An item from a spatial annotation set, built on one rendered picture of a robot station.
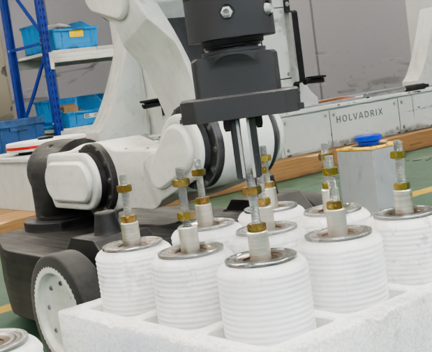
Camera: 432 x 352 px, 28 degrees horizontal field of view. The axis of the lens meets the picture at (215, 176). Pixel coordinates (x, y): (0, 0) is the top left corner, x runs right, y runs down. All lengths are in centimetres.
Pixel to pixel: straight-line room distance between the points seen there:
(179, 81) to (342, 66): 651
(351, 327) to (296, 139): 287
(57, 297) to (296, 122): 240
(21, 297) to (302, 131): 223
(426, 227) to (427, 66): 363
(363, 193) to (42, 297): 57
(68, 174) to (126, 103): 172
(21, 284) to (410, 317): 94
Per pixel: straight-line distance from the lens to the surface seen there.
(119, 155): 165
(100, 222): 146
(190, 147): 138
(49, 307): 150
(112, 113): 340
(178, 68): 145
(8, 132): 554
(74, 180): 172
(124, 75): 344
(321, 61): 811
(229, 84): 86
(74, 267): 139
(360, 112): 402
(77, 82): 1037
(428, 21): 473
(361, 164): 129
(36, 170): 192
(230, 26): 84
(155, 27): 147
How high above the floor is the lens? 44
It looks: 6 degrees down
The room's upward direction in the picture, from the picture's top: 8 degrees counter-clockwise
